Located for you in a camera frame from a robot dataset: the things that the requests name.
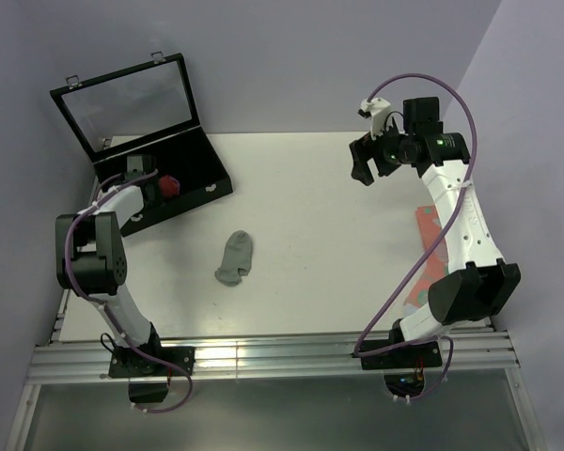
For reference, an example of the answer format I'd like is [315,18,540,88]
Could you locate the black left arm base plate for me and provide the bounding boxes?
[108,347,196,379]

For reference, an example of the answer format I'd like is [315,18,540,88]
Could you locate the maroon sock with orange cuff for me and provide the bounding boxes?
[158,175,180,199]

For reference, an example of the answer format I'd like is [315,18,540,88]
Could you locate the black display case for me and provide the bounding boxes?
[50,53,233,236]

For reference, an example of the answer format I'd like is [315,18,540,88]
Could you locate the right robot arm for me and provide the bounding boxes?
[350,97,521,366]

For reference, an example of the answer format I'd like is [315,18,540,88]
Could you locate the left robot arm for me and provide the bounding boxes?
[55,155,165,375]

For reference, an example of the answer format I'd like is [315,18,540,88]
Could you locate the grey-green ankle sock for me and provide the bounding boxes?
[214,230,254,287]

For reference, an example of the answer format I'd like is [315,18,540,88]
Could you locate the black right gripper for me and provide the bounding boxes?
[349,116,415,186]

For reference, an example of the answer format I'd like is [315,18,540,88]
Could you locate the pink patterned sock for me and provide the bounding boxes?
[401,205,452,320]

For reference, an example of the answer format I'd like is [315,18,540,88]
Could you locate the aluminium frame rail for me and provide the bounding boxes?
[25,328,520,385]

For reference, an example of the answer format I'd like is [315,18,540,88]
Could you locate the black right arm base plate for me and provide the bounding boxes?
[360,342,443,371]

